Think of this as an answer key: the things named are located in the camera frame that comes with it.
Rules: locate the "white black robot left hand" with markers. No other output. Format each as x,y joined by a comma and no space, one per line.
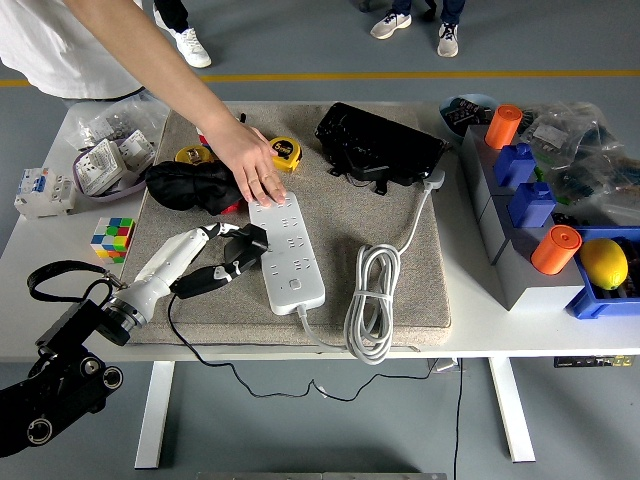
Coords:
165,255

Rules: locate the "person's right hand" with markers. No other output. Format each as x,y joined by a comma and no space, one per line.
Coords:
250,160

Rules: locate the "white power strip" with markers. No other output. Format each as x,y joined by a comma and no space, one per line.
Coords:
295,280

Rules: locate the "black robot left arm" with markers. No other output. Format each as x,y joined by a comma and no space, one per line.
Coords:
75,325

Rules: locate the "person's right forearm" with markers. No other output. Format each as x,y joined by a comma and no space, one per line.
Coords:
150,65

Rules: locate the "small red object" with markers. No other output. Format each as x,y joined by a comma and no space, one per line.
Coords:
230,209

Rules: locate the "colourful puzzle cube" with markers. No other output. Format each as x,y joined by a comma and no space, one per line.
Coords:
112,240

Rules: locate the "yellow black round tape measure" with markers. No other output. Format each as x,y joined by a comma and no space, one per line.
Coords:
194,155

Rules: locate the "black fabric pouch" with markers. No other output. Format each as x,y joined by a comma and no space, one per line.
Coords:
185,182

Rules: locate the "purple bowl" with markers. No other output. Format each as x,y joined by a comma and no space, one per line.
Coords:
131,189

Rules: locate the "grey-brown mat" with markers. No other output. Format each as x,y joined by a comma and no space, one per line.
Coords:
340,225

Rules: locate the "black plastic tray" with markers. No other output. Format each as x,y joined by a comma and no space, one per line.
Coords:
380,142

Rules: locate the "white circuit breaker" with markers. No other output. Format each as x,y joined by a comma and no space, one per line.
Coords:
42,195

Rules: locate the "clear bag of parts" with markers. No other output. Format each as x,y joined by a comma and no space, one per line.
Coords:
115,120

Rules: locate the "white table leg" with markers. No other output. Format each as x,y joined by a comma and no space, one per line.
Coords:
512,415
152,415

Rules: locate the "blue bowl of circuit boards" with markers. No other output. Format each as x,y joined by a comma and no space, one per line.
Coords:
450,125

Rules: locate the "person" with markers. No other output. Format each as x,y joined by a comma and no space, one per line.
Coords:
447,42
40,50

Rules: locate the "orange cylinder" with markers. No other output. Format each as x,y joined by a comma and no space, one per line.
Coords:
555,252
504,127

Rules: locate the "blue block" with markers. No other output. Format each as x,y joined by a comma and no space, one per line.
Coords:
515,167
532,205

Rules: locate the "grey box under table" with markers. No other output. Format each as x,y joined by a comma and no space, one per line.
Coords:
445,365

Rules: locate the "green plastic piece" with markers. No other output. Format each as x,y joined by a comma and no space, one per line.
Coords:
563,199
539,174

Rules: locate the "clear bag of components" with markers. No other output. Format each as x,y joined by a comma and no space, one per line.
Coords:
550,132
600,180

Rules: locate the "blue bin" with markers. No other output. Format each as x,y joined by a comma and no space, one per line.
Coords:
582,305

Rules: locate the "yellow lemon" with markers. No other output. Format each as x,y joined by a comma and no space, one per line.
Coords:
602,262

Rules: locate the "black table control panel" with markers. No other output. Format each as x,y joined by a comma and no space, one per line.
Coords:
590,361

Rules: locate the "small white wall socket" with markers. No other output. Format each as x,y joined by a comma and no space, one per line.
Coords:
136,150

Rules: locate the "large white wall socket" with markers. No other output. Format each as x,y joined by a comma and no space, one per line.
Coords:
100,167

